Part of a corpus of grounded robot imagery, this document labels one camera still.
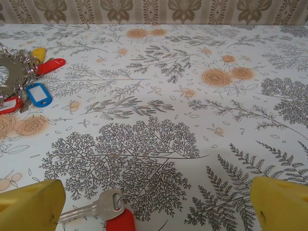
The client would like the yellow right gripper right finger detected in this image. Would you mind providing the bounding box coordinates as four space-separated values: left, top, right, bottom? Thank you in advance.
249 176 308 231

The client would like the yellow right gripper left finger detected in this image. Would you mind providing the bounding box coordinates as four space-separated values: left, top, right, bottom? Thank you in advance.
0 179 66 231

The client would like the silver key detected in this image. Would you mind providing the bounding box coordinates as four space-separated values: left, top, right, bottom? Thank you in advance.
59 189 126 223
19 96 32 114

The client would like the red key tag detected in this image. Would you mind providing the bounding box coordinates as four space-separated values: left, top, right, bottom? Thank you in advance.
36 58 66 76
105 208 136 231
0 97 24 116

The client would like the blue key tag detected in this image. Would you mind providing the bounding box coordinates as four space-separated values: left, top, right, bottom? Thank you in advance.
26 83 50 107

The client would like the large silver keyring disc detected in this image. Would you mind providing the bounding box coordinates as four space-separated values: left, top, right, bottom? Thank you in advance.
0 56 30 94

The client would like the yellow key tag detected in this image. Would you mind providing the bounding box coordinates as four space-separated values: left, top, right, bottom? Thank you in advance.
32 47 47 64

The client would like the floral patterned tablecloth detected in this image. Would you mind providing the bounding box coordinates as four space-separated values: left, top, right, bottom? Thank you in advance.
0 23 308 231

